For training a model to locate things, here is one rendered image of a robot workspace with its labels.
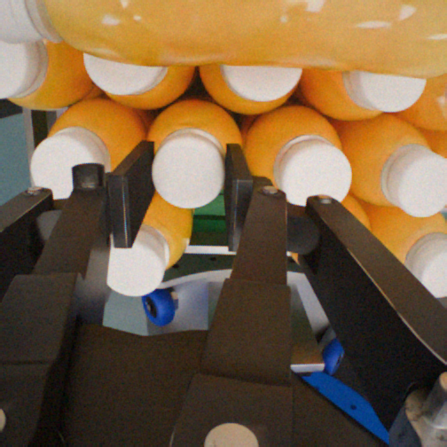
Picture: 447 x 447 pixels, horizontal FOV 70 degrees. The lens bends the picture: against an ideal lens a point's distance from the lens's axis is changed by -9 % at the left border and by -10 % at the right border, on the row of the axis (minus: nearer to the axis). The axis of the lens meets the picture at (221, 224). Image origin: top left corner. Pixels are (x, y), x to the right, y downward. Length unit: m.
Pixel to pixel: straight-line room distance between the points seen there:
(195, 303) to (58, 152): 0.27
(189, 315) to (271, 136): 0.27
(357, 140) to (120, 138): 0.15
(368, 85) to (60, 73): 0.17
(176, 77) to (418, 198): 0.16
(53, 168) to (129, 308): 1.45
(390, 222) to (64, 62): 0.24
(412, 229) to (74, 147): 0.22
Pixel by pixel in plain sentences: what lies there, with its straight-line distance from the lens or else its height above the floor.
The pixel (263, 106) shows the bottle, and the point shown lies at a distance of 0.21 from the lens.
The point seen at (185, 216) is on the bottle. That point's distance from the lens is 0.25.
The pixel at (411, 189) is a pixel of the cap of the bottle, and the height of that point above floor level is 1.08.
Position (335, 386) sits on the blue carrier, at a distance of 0.42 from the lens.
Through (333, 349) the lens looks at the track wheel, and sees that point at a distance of 0.43.
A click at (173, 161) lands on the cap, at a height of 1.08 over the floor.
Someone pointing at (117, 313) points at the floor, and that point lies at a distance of 1.67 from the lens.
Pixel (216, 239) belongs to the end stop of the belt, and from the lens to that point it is 0.33.
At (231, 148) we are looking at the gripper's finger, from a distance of 0.18.
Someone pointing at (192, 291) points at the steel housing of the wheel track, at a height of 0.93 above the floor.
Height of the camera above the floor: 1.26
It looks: 66 degrees down
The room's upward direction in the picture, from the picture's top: 176 degrees clockwise
